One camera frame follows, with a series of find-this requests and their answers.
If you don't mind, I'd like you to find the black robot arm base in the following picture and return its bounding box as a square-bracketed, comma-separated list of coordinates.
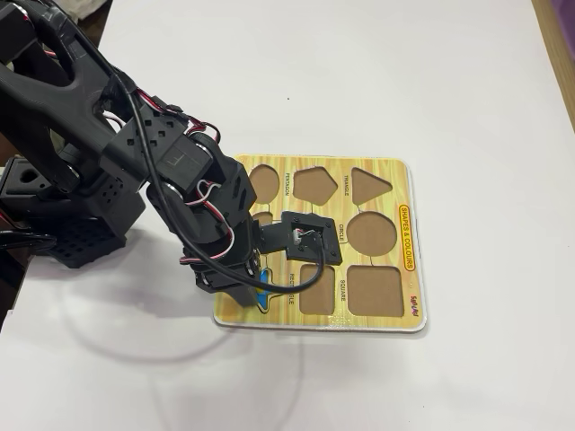
[0, 156, 149, 270]

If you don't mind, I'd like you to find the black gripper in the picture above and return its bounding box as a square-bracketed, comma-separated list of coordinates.
[165, 154, 264, 310]

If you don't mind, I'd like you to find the wooden shape puzzle board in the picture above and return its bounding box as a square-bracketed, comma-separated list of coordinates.
[210, 154, 428, 334]

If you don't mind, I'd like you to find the blue star piece yellow pin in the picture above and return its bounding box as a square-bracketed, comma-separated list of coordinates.
[253, 267, 282, 311]

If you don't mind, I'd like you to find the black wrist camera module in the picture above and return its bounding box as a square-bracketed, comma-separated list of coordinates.
[259, 209, 345, 265]

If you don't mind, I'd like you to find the red white black servo wire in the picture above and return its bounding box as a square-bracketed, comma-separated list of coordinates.
[132, 88, 224, 143]
[178, 178, 235, 267]

